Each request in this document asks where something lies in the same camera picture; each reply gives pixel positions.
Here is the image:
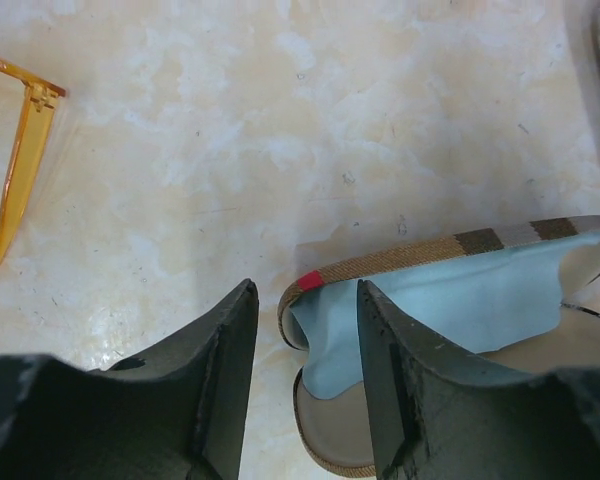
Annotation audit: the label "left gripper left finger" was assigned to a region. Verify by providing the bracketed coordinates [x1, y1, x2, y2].
[0, 280, 258, 479]

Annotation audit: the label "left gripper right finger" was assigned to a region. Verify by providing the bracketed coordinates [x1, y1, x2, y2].
[357, 281, 600, 479]

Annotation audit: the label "brown striped glasses case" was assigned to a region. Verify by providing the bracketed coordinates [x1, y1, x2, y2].
[277, 216, 600, 478]

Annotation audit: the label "light blue cloth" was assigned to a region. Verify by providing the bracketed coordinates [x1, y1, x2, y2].
[291, 232, 600, 400]

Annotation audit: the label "orange sunglasses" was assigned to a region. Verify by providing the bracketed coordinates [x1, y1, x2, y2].
[0, 58, 67, 265]

